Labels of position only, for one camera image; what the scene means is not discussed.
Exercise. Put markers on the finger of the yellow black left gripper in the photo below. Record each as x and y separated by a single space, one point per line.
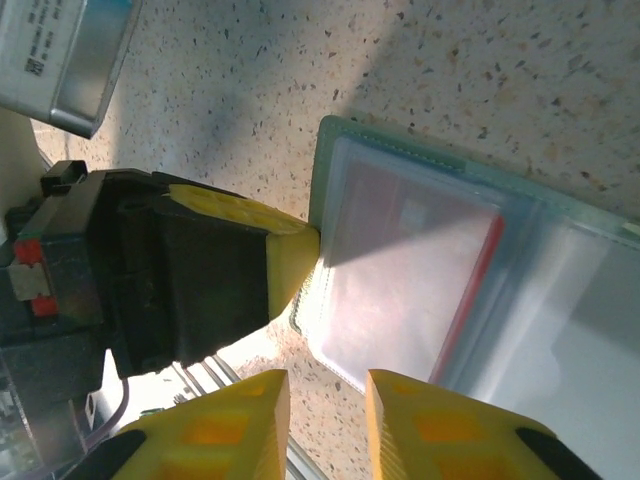
215 285
235 202

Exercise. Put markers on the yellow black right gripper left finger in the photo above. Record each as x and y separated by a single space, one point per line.
215 440

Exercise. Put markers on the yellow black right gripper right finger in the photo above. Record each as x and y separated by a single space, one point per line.
440 440

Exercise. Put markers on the aluminium mounting rail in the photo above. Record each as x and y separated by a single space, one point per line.
200 375

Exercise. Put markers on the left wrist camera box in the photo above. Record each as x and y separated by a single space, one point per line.
60 60

